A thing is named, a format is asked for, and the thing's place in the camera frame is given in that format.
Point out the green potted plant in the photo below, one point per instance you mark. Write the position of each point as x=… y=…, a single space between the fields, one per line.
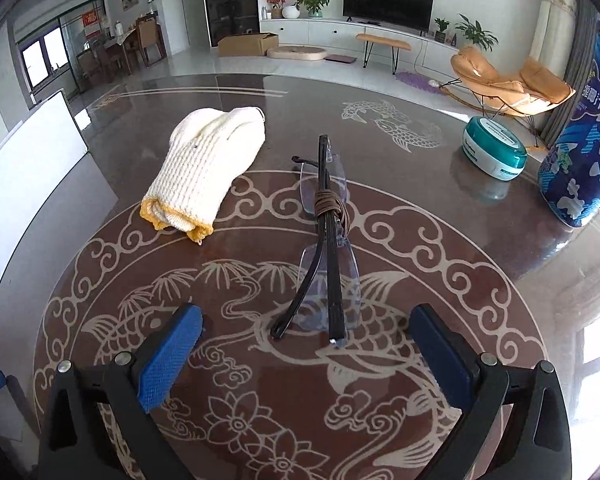
x=314 y=8
x=475 y=34

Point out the grey curtain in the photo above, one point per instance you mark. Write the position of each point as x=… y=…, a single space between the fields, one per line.
x=578 y=67

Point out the black flat television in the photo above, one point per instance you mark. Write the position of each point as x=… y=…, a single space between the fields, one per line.
x=413 y=14

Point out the blue patterned tall bottle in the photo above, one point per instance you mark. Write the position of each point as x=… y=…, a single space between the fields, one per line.
x=569 y=175

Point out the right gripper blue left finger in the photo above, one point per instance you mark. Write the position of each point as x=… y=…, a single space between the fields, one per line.
x=75 y=442

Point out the white tv cabinet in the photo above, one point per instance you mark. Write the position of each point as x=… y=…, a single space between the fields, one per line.
x=338 y=36

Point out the rimless black folded eyeglasses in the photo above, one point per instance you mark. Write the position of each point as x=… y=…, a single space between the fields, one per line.
x=328 y=297

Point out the white storage bin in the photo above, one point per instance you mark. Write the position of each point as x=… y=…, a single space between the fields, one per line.
x=34 y=158

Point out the teal round cream jar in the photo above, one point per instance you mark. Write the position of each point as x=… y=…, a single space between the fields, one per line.
x=494 y=149

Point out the wooden bench stool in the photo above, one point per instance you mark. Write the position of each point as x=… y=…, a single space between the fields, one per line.
x=393 y=45

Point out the cardboard box on floor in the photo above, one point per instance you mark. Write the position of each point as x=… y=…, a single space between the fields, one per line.
x=247 y=45

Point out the orange lounge chair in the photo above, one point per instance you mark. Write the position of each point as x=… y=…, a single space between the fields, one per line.
x=533 y=90

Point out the green potted plant right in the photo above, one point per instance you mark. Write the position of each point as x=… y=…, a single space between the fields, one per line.
x=475 y=34

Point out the green potted plant left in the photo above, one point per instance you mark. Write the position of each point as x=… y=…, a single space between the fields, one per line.
x=314 y=8

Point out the cream knitted glove far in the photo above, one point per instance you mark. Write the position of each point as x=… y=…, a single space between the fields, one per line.
x=208 y=150

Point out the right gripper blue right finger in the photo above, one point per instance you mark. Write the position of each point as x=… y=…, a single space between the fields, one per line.
x=535 y=443

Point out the small potted plant centre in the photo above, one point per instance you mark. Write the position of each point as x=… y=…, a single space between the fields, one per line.
x=442 y=27

